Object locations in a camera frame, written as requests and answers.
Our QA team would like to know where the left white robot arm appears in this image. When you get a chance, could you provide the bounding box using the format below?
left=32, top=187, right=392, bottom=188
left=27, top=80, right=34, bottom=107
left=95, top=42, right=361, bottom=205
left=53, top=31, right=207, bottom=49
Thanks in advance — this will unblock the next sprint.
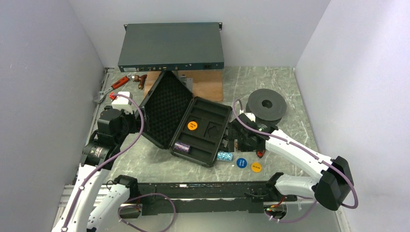
left=52, top=107, right=145, bottom=232

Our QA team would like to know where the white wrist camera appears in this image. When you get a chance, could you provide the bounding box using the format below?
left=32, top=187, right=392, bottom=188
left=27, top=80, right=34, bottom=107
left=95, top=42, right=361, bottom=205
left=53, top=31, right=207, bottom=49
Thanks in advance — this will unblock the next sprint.
left=109, top=92, right=133, bottom=114
left=245, top=113, right=256, bottom=122

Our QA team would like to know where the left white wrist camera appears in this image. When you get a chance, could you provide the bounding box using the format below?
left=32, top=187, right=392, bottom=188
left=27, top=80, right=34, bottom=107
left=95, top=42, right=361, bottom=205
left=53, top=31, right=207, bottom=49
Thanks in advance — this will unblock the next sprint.
left=109, top=92, right=133, bottom=114

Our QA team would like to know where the grey rack network switch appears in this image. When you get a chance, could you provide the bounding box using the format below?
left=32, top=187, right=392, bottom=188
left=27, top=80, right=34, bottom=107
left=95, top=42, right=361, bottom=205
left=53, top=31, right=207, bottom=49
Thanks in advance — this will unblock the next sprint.
left=117, top=22, right=224, bottom=72

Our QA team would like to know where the red black utility knife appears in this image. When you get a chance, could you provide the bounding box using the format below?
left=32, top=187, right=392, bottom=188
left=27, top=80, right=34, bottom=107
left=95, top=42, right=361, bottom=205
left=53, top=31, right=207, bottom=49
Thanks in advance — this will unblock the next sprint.
left=256, top=150, right=265, bottom=159

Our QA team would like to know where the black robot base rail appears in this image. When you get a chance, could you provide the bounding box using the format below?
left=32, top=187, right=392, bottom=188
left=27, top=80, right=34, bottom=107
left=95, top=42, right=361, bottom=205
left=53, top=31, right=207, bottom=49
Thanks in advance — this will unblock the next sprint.
left=120, top=180, right=297, bottom=216

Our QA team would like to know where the blue dealer button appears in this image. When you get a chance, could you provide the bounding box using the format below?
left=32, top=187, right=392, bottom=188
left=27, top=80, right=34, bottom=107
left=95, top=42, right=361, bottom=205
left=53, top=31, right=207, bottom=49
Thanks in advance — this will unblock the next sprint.
left=236, top=158, right=248, bottom=169

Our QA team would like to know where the orange small blind button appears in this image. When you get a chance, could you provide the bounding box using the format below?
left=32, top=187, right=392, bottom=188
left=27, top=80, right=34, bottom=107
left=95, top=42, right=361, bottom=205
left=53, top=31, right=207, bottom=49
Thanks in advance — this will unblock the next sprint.
left=251, top=162, right=262, bottom=173

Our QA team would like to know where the wooden board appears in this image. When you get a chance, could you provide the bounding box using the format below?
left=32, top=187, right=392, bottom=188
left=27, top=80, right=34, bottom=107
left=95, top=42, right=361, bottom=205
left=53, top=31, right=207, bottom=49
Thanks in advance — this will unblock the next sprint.
left=143, top=70, right=223, bottom=108

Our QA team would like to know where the orange big blind button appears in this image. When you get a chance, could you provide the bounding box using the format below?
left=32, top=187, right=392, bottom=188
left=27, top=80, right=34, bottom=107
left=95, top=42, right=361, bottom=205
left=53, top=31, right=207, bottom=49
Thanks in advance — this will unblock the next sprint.
left=187, top=121, right=198, bottom=131

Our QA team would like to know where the grey metal bracket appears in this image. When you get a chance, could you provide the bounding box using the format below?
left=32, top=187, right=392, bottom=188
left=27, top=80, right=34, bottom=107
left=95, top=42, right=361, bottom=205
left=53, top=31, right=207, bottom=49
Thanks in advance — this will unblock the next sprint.
left=179, top=74, right=193, bottom=92

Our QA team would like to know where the black foam-lined poker case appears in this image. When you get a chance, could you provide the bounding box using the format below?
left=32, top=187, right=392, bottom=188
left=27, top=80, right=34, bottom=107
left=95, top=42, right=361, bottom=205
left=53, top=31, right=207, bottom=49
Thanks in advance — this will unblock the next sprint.
left=136, top=71, right=236, bottom=168

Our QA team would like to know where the purple poker chip stack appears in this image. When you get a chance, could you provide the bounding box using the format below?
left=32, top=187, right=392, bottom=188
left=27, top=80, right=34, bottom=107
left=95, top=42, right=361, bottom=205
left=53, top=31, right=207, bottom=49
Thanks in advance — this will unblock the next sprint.
left=173, top=142, right=191, bottom=153

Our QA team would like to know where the black filament spool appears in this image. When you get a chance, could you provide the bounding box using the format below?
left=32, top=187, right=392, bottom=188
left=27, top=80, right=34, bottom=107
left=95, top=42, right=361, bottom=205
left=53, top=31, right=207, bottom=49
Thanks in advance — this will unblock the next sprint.
left=246, top=88, right=287, bottom=125

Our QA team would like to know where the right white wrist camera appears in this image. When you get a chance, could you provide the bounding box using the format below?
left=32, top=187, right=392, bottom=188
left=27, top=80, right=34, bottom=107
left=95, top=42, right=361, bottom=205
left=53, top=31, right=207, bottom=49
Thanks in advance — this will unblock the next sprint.
left=245, top=113, right=256, bottom=122

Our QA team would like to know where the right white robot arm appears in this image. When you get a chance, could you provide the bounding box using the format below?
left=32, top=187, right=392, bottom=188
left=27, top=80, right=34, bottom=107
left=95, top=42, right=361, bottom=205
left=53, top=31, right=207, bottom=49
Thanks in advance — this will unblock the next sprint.
left=234, top=113, right=359, bottom=211

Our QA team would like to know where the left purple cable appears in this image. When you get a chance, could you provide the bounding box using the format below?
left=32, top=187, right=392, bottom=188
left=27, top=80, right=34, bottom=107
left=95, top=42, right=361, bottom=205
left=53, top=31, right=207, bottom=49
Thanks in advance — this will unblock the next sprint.
left=60, top=94, right=177, bottom=232

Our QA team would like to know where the brown wooden-handled brass tool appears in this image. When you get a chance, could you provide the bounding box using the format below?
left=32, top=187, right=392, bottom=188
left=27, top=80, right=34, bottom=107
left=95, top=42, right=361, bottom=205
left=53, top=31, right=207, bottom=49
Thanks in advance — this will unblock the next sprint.
left=132, top=74, right=147, bottom=89

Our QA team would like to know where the light blue poker chip stack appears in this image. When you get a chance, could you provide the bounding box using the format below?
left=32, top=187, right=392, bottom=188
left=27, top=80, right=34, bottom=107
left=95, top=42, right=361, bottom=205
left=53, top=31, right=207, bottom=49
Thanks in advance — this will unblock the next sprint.
left=217, top=151, right=234, bottom=162

